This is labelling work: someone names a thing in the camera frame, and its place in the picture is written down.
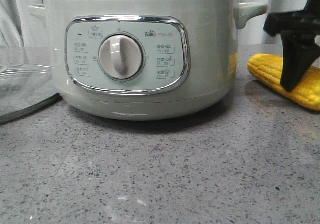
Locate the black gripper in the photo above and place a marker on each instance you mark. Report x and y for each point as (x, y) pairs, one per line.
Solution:
(298, 30)

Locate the yellow corn cob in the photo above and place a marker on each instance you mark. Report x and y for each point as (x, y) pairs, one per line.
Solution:
(268, 69)

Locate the glass pot lid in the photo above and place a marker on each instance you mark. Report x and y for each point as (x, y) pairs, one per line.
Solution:
(24, 90)

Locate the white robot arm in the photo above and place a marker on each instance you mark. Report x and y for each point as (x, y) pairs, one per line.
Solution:
(279, 6)

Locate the pale green electric pot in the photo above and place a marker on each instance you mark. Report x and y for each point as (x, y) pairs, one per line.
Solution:
(144, 59)

